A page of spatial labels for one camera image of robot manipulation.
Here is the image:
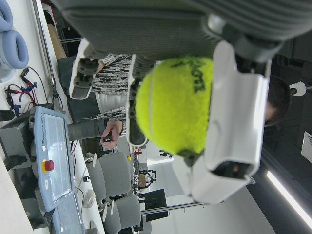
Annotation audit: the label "grey white robot hand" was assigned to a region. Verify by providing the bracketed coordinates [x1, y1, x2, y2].
[52, 0, 312, 203]

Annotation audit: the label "person bare hand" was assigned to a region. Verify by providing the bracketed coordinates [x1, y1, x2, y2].
[100, 120, 124, 148]

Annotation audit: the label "yellow tennis ball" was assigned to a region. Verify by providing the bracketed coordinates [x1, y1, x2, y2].
[135, 56, 214, 156]

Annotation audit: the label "person forearm in grey sleeve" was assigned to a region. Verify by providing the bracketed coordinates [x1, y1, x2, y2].
[68, 118, 109, 141]

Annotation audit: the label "grey office chair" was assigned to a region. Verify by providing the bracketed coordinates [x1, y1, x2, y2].
[101, 194, 142, 234]
[86, 151, 134, 203]

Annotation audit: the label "person in patterned sweater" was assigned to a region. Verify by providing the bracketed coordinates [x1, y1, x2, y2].
[57, 53, 292, 138]

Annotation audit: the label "blue grey teach pendant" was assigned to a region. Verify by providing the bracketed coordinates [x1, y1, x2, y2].
[52, 192, 85, 234]
[28, 105, 75, 212]

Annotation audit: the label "white computer mouse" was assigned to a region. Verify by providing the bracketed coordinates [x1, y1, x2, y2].
[83, 189, 97, 208]

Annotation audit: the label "black monitor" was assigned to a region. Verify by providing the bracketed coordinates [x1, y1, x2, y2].
[143, 188, 169, 222]

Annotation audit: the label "brown cardboard tube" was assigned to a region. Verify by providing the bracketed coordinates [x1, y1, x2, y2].
[47, 23, 67, 59]

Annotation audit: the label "thin metal pole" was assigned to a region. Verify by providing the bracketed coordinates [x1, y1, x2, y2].
[31, 0, 64, 113]

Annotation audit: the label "grey metal control box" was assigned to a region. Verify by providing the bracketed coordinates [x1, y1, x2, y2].
[0, 116, 34, 172]

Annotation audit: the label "ceiling light strip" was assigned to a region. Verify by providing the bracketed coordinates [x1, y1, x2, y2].
[266, 170, 312, 228]

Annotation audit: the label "aluminium profile rail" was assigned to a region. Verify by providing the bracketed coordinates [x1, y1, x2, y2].
[139, 201, 206, 215]

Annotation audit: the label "red and black clip cables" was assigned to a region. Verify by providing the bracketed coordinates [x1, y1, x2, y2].
[4, 66, 49, 116]

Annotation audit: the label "blue padded ring cushion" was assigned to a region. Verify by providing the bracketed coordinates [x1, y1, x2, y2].
[0, 29, 30, 83]
[0, 0, 14, 32]

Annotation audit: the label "white security camera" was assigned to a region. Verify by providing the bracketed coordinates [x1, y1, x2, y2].
[288, 81, 312, 97]

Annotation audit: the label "white wall sign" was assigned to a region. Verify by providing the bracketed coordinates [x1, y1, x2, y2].
[301, 131, 312, 163]

